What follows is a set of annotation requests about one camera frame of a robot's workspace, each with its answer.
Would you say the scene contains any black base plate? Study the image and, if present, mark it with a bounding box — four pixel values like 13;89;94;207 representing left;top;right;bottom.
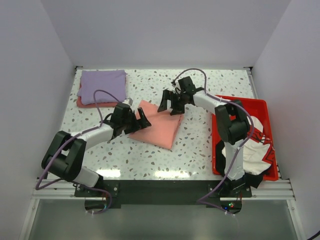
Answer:
74;179;253;210

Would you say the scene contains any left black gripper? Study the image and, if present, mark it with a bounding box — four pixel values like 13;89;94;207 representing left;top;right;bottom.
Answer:
121;107;150;134

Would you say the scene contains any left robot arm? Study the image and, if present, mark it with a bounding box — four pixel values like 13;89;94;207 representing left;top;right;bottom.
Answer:
39;102;152;196

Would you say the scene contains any red plastic bin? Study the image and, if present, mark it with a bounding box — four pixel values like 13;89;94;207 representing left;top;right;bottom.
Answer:
212;97;280;181

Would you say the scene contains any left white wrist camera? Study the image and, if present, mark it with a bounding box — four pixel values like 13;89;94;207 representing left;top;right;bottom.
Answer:
123;97;133;106

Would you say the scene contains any folded purple t shirt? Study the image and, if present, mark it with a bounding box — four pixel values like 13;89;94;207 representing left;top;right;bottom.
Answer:
80;70;127;102

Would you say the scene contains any folded dark pink t shirt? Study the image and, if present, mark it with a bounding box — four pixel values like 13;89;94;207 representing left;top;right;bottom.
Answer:
76;83;127;108

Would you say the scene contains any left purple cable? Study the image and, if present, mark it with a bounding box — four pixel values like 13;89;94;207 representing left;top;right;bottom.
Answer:
34;89;121;191

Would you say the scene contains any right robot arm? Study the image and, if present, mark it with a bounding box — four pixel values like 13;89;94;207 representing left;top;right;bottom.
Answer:
157;77;253;197

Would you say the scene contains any salmon pink t shirt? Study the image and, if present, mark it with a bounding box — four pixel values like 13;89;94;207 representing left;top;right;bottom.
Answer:
128;100;184;150

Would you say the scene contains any white t shirt red print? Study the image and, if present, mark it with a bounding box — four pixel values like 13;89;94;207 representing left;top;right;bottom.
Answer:
231;116;275;176

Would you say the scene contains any aluminium table frame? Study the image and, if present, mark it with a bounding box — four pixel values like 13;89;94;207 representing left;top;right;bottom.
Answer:
35;68;294;215

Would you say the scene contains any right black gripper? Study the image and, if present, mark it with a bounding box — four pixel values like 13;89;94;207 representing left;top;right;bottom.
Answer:
157;89;186;116

